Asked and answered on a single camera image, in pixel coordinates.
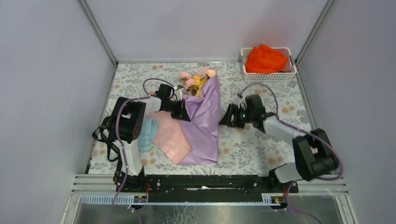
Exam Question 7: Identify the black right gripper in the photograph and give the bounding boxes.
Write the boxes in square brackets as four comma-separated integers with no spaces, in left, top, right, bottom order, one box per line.
[218,103,254,130]

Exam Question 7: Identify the pink fake flower stem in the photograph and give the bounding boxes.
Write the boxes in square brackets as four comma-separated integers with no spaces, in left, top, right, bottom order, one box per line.
[179,72,197,91]
[197,67,217,80]

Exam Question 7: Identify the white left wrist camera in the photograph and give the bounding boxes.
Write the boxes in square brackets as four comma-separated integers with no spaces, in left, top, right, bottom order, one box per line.
[172,85,185,101]

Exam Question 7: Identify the light blue towel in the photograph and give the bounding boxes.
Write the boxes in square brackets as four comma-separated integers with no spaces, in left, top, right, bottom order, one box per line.
[137,118,158,152]

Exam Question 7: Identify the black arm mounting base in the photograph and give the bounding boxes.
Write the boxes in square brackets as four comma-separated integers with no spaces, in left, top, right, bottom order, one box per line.
[113,172,299,203]

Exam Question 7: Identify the yellow fake flower stem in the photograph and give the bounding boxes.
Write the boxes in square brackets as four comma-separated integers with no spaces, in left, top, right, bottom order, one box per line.
[191,76,208,97]

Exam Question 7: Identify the black printed ribbon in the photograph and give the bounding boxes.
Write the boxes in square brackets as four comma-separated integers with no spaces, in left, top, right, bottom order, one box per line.
[92,116,123,187]

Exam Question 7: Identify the pink purple wrapping paper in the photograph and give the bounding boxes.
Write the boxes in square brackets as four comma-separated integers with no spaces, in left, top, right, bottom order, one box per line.
[148,76,221,165]

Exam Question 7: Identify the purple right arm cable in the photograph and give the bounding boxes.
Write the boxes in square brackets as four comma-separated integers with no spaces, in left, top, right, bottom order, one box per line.
[238,81,345,224]

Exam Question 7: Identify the white perforated plastic basket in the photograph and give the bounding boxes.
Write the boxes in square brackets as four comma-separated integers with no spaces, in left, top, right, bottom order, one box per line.
[240,48,297,82]

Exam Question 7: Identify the floral patterned table mat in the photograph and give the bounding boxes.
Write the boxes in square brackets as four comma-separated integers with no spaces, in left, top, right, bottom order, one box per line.
[104,63,311,175]

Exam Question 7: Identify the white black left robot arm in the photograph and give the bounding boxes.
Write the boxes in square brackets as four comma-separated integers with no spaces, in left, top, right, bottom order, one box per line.
[106,84,191,192]

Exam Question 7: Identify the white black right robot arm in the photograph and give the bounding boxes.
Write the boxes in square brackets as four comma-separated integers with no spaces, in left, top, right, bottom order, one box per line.
[219,95,339,192]

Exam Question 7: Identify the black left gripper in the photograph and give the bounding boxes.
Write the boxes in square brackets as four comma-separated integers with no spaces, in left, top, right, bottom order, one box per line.
[162,98,190,121]

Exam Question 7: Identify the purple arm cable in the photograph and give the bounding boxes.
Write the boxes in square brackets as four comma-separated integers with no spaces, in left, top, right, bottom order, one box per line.
[238,81,345,224]
[106,77,176,224]

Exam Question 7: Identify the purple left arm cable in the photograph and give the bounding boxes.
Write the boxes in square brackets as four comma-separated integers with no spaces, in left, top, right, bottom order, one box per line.
[106,77,176,224]

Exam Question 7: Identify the orange cloth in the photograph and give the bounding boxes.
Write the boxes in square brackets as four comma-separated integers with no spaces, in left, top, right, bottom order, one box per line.
[245,44,288,74]

